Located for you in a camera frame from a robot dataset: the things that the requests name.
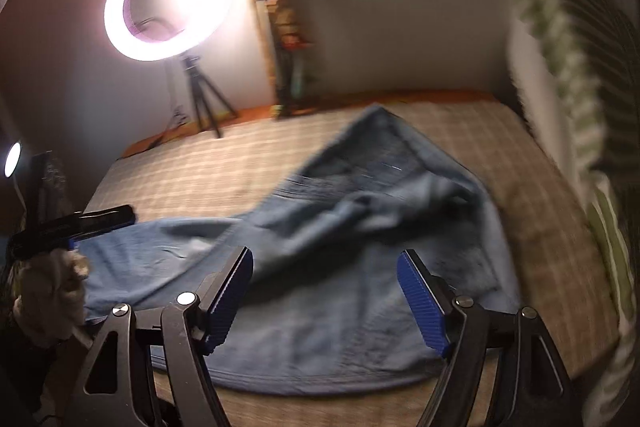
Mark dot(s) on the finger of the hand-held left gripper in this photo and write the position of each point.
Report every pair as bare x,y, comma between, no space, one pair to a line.
102,218

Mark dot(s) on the narrow wooden shelf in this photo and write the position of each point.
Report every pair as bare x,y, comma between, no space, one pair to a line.
287,32

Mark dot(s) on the small round lamp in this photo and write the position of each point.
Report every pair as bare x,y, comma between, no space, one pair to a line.
12,159

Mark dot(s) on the blue denim pants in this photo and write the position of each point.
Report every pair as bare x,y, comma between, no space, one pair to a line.
325,232

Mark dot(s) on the green patterned white pillow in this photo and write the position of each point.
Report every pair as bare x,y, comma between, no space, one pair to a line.
612,282
575,57

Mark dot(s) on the black tripod stand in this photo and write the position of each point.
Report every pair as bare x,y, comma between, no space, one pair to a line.
192,74

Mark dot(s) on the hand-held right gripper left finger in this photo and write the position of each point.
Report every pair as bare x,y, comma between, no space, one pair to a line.
232,302

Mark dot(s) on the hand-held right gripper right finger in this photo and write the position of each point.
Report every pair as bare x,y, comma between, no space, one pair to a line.
420,302

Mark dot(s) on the person's left hand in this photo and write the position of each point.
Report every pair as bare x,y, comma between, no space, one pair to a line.
50,294

